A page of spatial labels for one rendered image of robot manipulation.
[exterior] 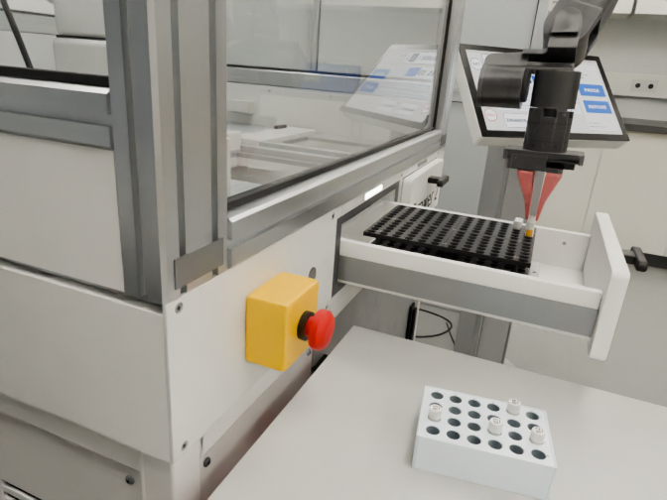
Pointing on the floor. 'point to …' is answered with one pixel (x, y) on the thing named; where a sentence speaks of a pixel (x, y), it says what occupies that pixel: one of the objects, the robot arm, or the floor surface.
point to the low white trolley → (442, 368)
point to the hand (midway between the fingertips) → (532, 213)
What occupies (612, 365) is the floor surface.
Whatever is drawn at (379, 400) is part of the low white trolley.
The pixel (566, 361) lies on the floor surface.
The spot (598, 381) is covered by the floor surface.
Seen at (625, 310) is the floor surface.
